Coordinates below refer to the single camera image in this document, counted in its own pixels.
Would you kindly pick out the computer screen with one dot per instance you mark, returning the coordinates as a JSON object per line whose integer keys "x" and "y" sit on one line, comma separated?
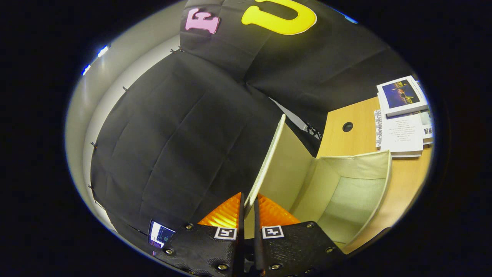
{"x": 161, "y": 234}

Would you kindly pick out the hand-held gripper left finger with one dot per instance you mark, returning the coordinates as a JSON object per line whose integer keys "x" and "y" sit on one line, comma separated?
{"x": 207, "y": 250}

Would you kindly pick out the night photo cover book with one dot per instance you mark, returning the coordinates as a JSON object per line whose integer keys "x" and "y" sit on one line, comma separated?
{"x": 401, "y": 96}

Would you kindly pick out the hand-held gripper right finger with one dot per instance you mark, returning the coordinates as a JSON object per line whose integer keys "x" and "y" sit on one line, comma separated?
{"x": 296, "y": 250}

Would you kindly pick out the white text cover book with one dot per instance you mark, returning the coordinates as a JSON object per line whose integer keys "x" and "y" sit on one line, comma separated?
{"x": 401, "y": 134}

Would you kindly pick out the beige fabric storage box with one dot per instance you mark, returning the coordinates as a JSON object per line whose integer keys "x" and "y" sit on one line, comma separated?
{"x": 346, "y": 204}

